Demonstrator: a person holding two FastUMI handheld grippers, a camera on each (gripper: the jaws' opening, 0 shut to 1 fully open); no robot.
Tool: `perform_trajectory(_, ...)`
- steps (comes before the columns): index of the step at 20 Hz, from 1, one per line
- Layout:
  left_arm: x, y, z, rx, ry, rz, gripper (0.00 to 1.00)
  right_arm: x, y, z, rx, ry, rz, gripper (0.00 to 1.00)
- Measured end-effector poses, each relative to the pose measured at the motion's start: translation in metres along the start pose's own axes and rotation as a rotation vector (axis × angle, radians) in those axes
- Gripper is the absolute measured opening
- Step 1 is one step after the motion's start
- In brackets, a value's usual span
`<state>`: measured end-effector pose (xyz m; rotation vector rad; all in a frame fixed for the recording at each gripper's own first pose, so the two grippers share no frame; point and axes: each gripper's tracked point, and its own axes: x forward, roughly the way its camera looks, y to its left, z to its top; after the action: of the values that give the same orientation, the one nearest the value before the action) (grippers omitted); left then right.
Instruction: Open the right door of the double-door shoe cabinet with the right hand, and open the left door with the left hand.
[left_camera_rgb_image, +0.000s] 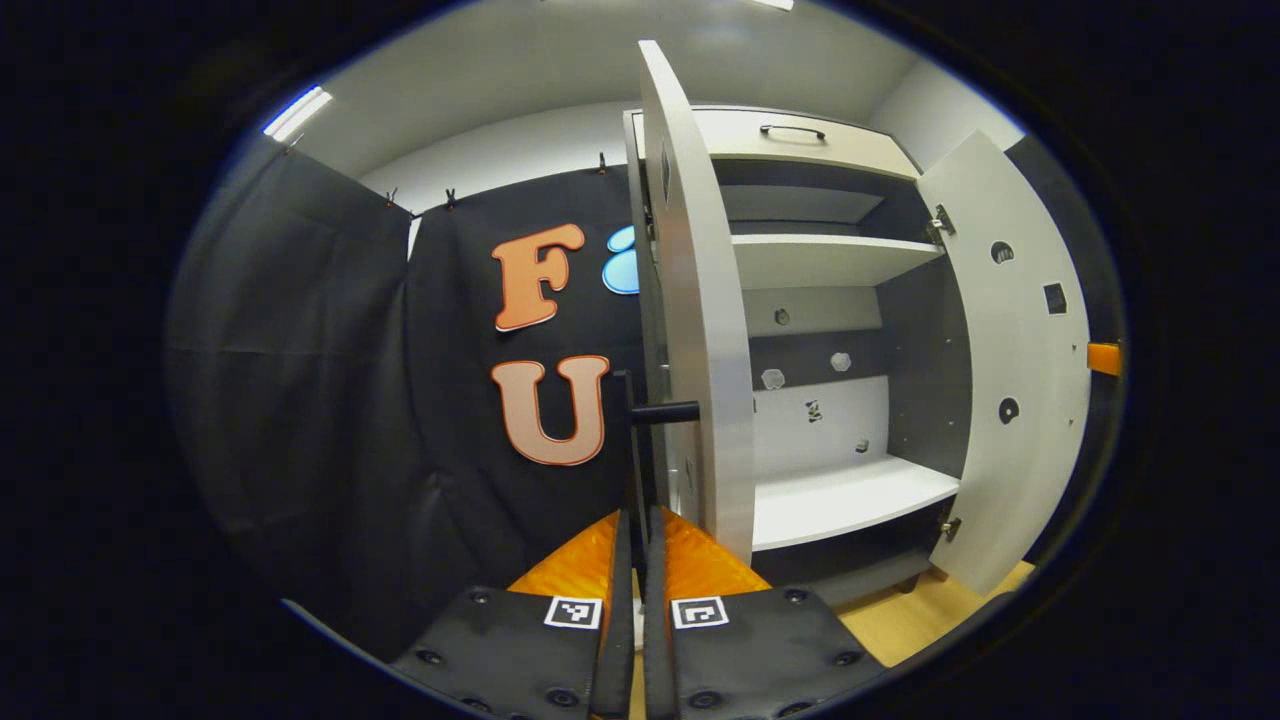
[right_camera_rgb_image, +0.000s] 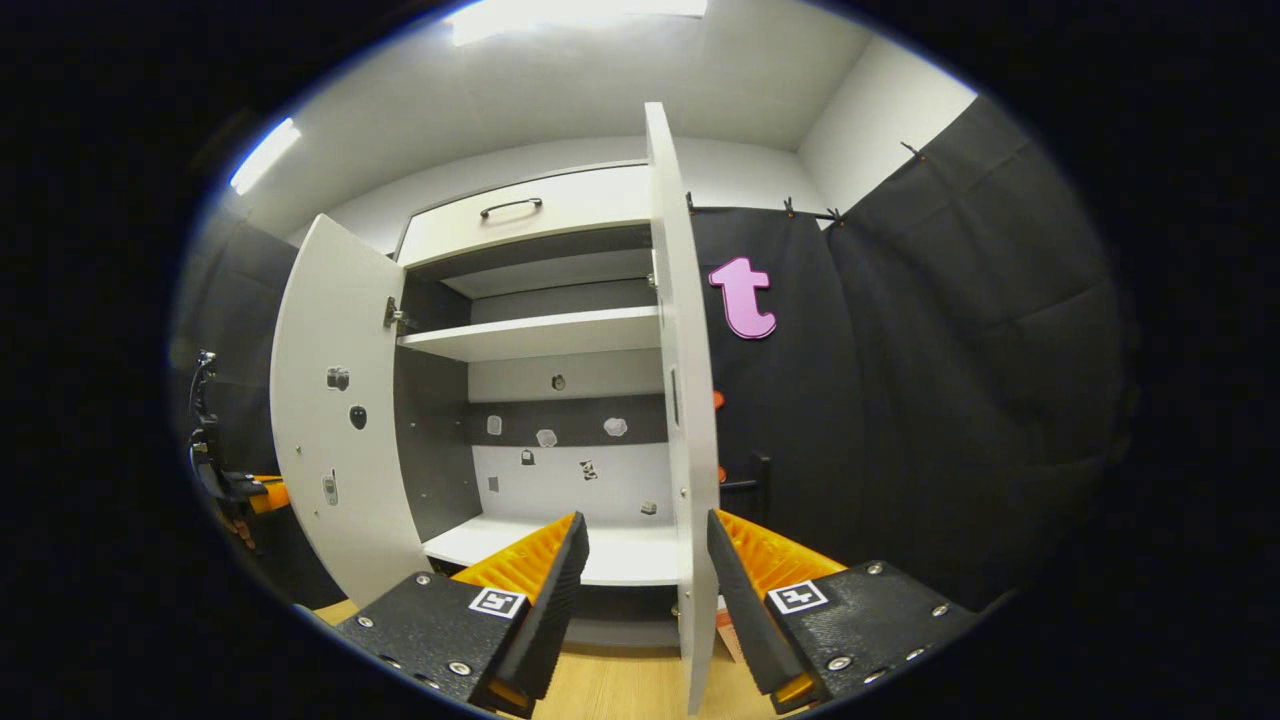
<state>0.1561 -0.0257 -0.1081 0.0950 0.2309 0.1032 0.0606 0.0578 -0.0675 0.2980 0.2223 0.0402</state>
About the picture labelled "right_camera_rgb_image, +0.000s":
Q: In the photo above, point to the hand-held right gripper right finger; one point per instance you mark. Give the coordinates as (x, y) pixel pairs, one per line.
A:
(745, 620)

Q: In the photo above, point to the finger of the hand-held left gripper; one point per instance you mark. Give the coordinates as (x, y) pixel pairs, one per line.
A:
(272, 495)

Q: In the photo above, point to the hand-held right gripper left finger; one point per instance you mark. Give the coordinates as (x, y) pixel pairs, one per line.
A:
(550, 610)

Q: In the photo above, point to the beige double-door shoe cabinet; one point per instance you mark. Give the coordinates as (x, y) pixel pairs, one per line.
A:
(560, 500)

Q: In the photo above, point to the cabinet door with camera sticker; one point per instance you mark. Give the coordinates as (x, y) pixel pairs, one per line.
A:
(330, 330)

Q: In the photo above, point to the cabinet door with headphone sticker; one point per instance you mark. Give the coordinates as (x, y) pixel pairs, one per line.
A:
(685, 350)

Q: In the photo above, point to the white cabinet shelf board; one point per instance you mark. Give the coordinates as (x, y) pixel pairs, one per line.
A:
(630, 555)
(540, 335)

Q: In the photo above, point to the metal door hinge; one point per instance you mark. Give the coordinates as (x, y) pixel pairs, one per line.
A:
(395, 315)

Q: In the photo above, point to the narrow double-strip ceiling light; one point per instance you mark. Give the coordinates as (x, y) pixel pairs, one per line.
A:
(265, 155)

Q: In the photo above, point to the beige cabinet drawer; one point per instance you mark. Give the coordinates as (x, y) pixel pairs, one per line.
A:
(580, 205)

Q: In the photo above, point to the orange and white small box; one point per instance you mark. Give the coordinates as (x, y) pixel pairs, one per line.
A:
(728, 630)

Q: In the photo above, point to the black backdrop cloth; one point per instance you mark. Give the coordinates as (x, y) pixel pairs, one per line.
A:
(950, 400)

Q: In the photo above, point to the large ceiling light panel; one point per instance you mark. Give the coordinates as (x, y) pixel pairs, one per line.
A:
(570, 15)

